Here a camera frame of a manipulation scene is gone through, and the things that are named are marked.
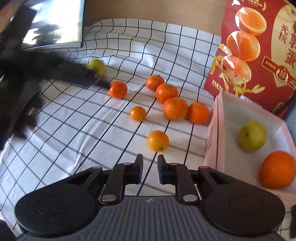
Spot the yellowish mandarin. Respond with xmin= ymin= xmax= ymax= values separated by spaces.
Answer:
xmin=147 ymin=131 xmax=170 ymax=152

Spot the green lemon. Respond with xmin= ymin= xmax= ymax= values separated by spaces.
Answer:
xmin=86 ymin=59 xmax=106 ymax=77
xmin=238 ymin=120 xmax=267 ymax=152

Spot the small mandarin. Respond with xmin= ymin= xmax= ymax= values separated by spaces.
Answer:
xmin=129 ymin=106 xmax=147 ymax=122
xmin=108 ymin=81 xmax=127 ymax=99

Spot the black gloved left hand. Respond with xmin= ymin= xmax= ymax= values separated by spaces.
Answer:
xmin=1 ymin=74 xmax=46 ymax=150

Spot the black monitor screen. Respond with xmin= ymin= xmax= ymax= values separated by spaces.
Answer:
xmin=22 ymin=0 xmax=85 ymax=50

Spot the pink cardboard box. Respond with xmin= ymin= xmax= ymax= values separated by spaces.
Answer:
xmin=203 ymin=90 xmax=296 ymax=212

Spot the black grid white tablecloth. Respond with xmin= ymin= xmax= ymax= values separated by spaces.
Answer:
xmin=1 ymin=19 xmax=221 ymax=237

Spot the green lemon in box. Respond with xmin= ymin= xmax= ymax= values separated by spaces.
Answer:
xmin=238 ymin=120 xmax=267 ymax=152

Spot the large orange in box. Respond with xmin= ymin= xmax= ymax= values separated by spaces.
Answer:
xmin=259 ymin=151 xmax=295 ymax=189

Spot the red snack bag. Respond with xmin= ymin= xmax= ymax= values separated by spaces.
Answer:
xmin=204 ymin=1 xmax=295 ymax=116

